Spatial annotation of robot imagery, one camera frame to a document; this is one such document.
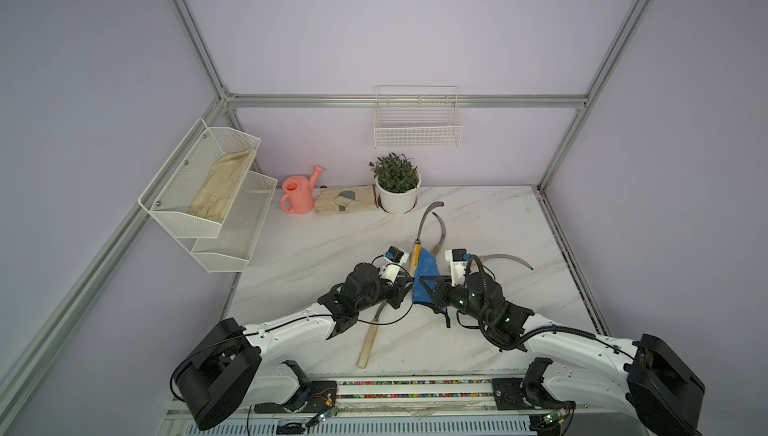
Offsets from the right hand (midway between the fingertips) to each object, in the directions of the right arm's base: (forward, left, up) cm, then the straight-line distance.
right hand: (423, 282), depth 80 cm
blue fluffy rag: (+2, -1, +6) cm, 6 cm away
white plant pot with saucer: (+32, +6, -4) cm, 33 cm away
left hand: (+1, +3, 0) cm, 3 cm away
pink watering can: (+37, +42, -2) cm, 56 cm away
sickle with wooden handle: (-11, +15, -12) cm, 22 cm away
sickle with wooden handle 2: (+19, -7, -13) cm, 24 cm away
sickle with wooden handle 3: (+16, -31, -14) cm, 38 cm away
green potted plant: (+39, +7, +5) cm, 40 cm away
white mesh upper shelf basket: (+18, +60, +19) cm, 66 cm away
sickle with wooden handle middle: (+5, +2, +11) cm, 12 cm away
